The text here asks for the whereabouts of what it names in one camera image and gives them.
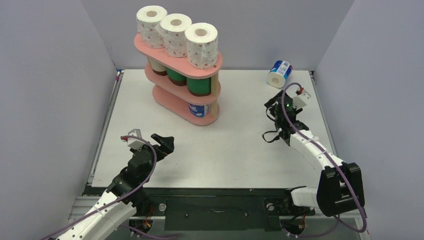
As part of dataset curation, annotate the blue white packaged roll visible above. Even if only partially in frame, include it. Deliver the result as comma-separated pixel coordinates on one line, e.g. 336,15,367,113
266,60,293,89

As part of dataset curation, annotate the pink three-tier wooden shelf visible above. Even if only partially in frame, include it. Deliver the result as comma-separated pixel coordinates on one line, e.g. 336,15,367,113
133,33,223,126

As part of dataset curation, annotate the blue Tempo packaged roll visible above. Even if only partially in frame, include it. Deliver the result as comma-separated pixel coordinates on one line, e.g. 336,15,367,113
188,103,211,118

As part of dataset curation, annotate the green brown roll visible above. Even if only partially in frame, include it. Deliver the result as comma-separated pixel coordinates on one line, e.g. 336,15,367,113
186,77,212,97
166,67,187,86

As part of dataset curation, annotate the cream brown paper roll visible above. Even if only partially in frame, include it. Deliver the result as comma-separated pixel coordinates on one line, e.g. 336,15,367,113
147,57,168,76

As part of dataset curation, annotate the white dotted toilet roll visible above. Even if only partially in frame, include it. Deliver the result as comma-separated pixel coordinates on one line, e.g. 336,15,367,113
158,13,192,58
184,22,219,69
136,5,168,49

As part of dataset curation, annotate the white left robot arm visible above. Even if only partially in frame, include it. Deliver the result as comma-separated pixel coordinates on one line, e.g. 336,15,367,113
53,129,175,240

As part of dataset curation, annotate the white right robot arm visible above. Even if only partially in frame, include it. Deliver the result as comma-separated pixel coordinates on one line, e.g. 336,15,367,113
264,92,365,217

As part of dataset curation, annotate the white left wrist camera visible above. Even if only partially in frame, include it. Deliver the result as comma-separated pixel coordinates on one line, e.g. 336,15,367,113
120,128,145,150

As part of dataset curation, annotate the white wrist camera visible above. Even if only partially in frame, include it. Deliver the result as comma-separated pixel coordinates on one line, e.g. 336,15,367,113
120,128,145,150
292,87,312,109

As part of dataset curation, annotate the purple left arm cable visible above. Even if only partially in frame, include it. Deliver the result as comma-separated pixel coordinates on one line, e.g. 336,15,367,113
38,135,181,240

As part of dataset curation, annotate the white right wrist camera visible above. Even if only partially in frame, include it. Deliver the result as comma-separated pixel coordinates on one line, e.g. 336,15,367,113
292,87,312,109

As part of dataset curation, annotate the aluminium table edge rail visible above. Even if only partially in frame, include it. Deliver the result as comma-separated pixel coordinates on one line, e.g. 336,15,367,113
86,69,125,186

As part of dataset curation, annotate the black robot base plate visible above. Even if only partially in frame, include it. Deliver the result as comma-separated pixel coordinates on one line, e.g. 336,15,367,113
128,188,315,234

